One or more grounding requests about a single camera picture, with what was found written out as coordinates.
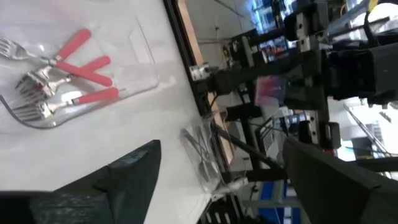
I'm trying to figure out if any black metal table frame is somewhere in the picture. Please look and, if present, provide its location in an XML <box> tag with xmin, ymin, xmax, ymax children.
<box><xmin>163</xmin><ymin>0</ymin><xmax>290</xmax><ymax>224</ymax></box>

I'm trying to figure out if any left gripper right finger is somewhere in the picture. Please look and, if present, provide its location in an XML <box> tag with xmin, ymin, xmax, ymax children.
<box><xmin>284</xmin><ymin>136</ymin><xmax>398</xmax><ymax>224</ymax></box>

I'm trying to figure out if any clear plastic bin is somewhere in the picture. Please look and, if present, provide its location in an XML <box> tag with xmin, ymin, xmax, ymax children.
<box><xmin>0</xmin><ymin>0</ymin><xmax>161</xmax><ymax>130</ymax></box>
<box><xmin>179</xmin><ymin>108</ymin><xmax>249</xmax><ymax>194</ymax></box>

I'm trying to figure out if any blue crate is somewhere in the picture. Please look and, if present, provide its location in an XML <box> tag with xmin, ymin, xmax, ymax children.
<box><xmin>259</xmin><ymin>180</ymin><xmax>301</xmax><ymax>224</ymax></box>

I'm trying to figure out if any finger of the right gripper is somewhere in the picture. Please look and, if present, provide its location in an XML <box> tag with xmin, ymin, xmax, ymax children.
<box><xmin>285</xmin><ymin>49</ymin><xmax>324</xmax><ymax>80</ymax></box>
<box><xmin>285</xmin><ymin>83</ymin><xmax>327</xmax><ymax>110</ymax></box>

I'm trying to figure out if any black keyboard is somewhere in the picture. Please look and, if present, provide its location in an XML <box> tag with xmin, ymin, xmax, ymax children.
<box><xmin>255</xmin><ymin>118</ymin><xmax>282</xmax><ymax>155</ymax></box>

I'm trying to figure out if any silver metal bracket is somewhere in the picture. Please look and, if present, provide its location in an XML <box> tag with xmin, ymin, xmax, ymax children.
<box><xmin>190</xmin><ymin>62</ymin><xmax>218</xmax><ymax>82</ymax></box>

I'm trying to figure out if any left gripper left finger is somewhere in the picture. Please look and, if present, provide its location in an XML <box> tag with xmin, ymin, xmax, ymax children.
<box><xmin>0</xmin><ymin>139</ymin><xmax>162</xmax><ymax>224</ymax></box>

